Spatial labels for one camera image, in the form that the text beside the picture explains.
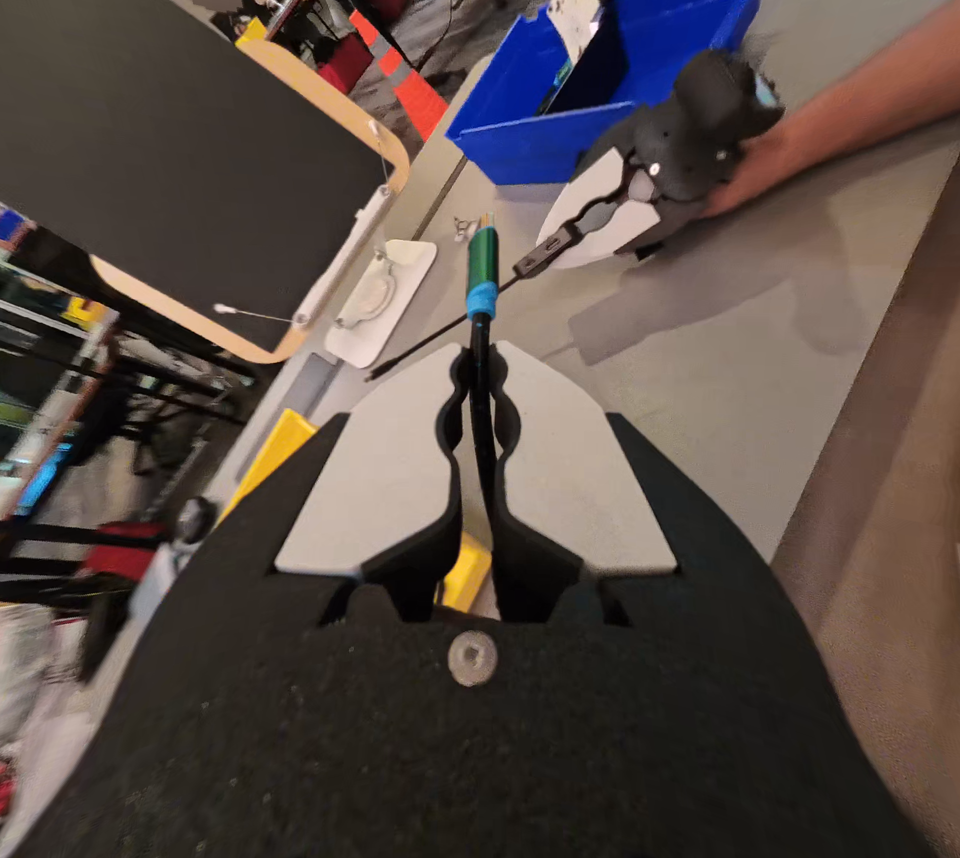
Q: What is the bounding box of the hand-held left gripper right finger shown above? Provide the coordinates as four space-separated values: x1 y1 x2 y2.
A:
491 340 678 622

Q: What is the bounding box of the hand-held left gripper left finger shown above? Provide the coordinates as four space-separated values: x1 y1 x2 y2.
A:
273 342 465 622

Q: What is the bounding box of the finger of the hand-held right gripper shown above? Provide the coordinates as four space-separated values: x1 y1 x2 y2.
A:
543 147 630 244
551 196 663 271

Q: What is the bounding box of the blue plastic bin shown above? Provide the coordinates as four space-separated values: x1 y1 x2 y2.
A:
446 0 761 186

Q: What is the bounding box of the yellow plastic bin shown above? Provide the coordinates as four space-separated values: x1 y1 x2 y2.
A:
216 409 494 613

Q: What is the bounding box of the black braided hdmi cable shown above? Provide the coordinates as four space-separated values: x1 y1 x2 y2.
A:
465 213 502 521

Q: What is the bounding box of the grey hdmi switch box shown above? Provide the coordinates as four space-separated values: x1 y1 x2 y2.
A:
546 0 603 65

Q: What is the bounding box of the person's right forearm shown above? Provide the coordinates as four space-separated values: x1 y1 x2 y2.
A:
757 0 960 187

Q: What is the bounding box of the grey desk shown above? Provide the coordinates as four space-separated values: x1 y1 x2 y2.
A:
202 0 960 566

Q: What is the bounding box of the person's right hand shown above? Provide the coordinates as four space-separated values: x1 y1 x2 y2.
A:
701 123 800 220

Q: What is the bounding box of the black divider panel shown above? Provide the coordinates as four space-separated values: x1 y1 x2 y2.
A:
541 10 630 118

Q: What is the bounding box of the orange traffic cone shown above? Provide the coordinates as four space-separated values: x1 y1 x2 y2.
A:
348 9 450 142

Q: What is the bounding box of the red bag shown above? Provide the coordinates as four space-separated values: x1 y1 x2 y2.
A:
81 520 168 581

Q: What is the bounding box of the red plastic bin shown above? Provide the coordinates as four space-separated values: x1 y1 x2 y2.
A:
318 36 374 95

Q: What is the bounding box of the black board with wooden rim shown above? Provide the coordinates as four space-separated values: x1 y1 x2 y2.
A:
0 0 411 365

